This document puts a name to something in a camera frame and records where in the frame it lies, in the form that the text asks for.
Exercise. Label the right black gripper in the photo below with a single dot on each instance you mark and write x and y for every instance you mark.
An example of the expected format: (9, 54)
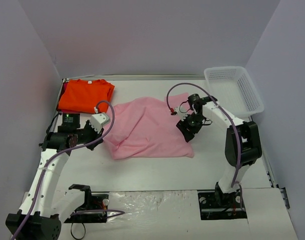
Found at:
(185, 127)

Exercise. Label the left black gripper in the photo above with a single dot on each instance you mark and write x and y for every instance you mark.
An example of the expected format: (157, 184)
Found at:
(93, 136)

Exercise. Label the white plastic basket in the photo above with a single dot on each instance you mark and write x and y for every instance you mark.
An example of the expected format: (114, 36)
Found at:
(234, 89)

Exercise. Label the folded orange t shirt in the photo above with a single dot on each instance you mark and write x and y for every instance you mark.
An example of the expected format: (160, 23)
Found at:
(82, 96)

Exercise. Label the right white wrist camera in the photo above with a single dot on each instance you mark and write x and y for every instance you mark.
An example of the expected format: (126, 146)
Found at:
(182, 114)

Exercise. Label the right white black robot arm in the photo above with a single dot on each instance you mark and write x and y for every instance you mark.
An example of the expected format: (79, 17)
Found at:
(242, 139)

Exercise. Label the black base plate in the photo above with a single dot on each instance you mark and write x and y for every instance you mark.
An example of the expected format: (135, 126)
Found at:
(98, 201)
(210, 209)

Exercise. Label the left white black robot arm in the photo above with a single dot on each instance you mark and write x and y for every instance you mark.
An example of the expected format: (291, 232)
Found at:
(38, 217)

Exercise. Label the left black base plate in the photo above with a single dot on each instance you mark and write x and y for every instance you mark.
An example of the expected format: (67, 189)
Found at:
(98, 201)

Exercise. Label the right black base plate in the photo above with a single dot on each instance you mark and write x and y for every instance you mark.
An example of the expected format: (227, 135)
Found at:
(210, 209)

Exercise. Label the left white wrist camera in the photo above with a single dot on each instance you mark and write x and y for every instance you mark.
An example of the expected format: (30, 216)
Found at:
(98, 121)

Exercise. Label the pink t shirt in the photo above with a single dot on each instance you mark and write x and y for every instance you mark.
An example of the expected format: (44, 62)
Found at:
(145, 128)

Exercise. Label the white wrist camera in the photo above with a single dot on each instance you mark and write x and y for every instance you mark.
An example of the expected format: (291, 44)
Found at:
(182, 114)
(98, 121)

